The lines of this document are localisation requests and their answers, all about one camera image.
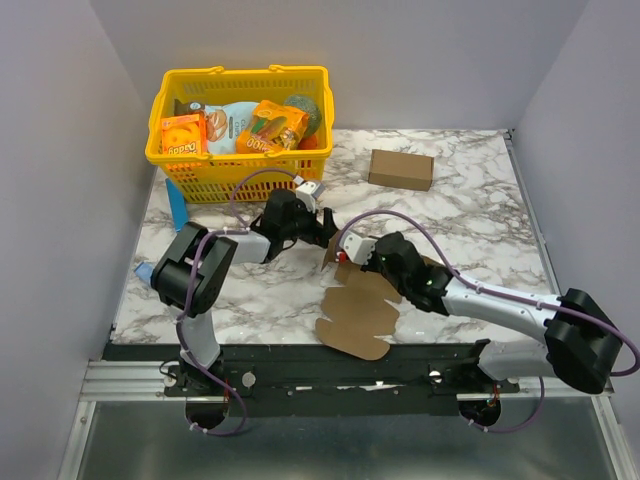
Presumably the small blue flat box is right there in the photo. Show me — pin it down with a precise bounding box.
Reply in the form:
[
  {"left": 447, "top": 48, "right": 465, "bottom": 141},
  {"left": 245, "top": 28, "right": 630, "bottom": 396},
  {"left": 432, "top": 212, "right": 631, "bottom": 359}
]
[{"left": 134, "top": 262, "right": 154, "bottom": 287}]

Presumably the small orange fruit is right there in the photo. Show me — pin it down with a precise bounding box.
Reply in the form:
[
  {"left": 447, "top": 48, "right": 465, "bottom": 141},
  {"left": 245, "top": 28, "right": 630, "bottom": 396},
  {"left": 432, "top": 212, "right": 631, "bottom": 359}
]
[{"left": 298, "top": 135, "right": 318, "bottom": 150}]

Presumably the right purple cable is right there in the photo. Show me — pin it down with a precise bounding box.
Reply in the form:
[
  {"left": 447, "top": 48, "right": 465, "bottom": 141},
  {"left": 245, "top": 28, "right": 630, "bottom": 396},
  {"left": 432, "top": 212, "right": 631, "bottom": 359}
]
[{"left": 335, "top": 209, "right": 640, "bottom": 434}]

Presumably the orange Daddy snack box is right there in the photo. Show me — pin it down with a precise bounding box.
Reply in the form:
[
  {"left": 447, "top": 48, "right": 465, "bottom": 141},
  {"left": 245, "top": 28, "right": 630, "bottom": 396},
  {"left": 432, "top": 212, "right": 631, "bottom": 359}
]
[{"left": 160, "top": 113, "right": 207, "bottom": 156}]

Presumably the orange candy bag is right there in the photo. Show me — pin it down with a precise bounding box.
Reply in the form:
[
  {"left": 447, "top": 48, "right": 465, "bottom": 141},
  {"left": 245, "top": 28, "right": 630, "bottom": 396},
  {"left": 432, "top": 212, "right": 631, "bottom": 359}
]
[{"left": 235, "top": 100, "right": 309, "bottom": 154}]

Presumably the light blue chips bag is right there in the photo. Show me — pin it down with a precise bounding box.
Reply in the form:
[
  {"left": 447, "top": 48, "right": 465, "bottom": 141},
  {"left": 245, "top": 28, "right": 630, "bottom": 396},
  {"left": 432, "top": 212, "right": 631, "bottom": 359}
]
[{"left": 174, "top": 100, "right": 258, "bottom": 155}]

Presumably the tall blue box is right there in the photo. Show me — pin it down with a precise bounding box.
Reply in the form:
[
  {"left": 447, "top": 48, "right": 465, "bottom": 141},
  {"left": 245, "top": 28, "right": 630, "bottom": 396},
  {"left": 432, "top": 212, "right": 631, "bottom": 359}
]
[{"left": 165, "top": 178, "right": 189, "bottom": 233}]

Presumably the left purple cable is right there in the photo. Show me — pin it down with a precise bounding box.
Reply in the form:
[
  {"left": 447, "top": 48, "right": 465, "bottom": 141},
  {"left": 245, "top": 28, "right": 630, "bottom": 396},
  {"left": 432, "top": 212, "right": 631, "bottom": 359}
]
[{"left": 175, "top": 168, "right": 301, "bottom": 437}]

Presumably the purple cable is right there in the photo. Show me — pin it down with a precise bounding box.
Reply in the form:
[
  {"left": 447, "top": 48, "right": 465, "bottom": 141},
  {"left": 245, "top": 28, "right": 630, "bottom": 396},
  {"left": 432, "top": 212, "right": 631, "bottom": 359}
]
[
  {"left": 175, "top": 168, "right": 301, "bottom": 437},
  {"left": 335, "top": 209, "right": 640, "bottom": 434}
]

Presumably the yellow plastic shopping basket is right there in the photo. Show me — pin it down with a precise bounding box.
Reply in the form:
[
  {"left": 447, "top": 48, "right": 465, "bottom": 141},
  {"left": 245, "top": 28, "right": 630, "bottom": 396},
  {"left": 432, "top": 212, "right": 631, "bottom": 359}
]
[{"left": 145, "top": 65, "right": 335, "bottom": 203}]

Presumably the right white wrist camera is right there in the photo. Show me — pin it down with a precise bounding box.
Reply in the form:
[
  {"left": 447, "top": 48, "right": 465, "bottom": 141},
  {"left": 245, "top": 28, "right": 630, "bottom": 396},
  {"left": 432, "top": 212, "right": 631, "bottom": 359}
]
[{"left": 337, "top": 230, "right": 377, "bottom": 266}]

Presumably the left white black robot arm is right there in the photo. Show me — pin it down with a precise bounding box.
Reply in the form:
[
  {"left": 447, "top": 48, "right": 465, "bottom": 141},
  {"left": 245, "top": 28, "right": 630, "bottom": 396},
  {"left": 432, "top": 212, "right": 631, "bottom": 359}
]
[{"left": 151, "top": 181, "right": 337, "bottom": 395}]

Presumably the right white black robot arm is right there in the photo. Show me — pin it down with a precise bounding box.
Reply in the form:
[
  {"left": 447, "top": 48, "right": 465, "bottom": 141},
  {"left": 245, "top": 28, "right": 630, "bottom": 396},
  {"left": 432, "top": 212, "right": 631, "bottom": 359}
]
[{"left": 342, "top": 232, "right": 622, "bottom": 394}]

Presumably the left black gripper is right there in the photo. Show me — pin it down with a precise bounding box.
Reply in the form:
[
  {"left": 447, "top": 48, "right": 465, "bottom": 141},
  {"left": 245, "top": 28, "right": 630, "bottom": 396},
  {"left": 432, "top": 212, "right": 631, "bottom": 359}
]
[{"left": 281, "top": 197, "right": 344, "bottom": 249}]

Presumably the brown cardboard box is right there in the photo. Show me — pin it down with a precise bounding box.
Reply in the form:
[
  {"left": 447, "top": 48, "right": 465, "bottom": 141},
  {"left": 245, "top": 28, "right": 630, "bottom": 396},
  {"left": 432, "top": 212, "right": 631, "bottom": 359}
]
[
  {"left": 314, "top": 229, "right": 451, "bottom": 361},
  {"left": 367, "top": 149, "right": 434, "bottom": 192}
]

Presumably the green round melon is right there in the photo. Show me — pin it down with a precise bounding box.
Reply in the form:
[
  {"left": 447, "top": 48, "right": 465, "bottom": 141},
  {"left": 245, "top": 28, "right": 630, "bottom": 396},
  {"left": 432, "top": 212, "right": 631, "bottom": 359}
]
[{"left": 284, "top": 94, "right": 323, "bottom": 138}]

